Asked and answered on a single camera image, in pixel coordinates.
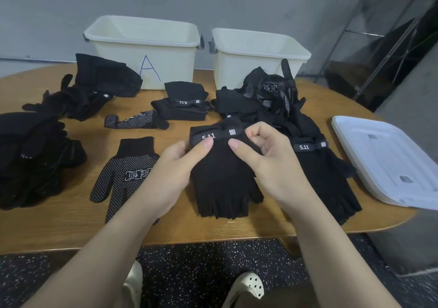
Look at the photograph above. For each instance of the person's left white shoe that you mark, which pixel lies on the person's left white shoe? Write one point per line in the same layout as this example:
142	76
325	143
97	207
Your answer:
133	284

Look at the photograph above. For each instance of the person's left forearm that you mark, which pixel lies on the person's left forearm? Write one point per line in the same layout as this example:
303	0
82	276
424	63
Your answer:
89	270

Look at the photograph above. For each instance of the grey wall pipe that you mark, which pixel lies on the grey wall pipe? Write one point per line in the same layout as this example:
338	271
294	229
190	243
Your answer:
41	60

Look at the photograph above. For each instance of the person's right forearm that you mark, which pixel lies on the person's right forearm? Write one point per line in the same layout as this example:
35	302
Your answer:
342	263

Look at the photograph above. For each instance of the person's right white shoe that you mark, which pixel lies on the person's right white shoe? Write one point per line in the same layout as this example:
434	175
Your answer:
245	285

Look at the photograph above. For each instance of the white flat tray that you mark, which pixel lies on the white flat tray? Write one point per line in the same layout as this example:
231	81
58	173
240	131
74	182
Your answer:
383	157

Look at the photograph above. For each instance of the person's white shoe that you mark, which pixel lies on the person's white shoe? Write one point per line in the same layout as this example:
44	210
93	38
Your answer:
245	285
133	284

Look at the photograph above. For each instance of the person's left hand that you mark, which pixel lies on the person's left hand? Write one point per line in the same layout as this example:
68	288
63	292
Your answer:
168	178

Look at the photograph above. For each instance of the person's right hand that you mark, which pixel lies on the person's right hand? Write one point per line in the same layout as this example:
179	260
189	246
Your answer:
277	167

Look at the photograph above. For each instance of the black fingerless glove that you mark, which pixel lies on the black fingerless glove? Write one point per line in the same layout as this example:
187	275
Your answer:
335	195
222	184
342	174
318	157
345	208
328	181

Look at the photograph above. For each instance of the black dotted glove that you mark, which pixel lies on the black dotted glove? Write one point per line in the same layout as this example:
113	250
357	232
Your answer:
72	155
123	174
55	164
34	128
7	178
38	174
24	157
61	174
7	157
41	152
48	184
20	180
58	147
14	133
34	193

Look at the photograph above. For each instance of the white plastic bin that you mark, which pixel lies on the white plastic bin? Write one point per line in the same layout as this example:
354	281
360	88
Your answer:
109	54
236	65

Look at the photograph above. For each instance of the stack of black gloves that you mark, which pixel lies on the stack of black gloves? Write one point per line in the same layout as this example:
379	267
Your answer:
7	195

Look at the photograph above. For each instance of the pile of black gloves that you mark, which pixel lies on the pile of black gloves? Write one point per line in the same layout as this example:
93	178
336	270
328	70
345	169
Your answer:
20	198
102	78

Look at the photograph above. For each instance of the metal rack frame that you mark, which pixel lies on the metal rack frame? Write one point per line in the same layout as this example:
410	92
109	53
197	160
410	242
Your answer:
376	44

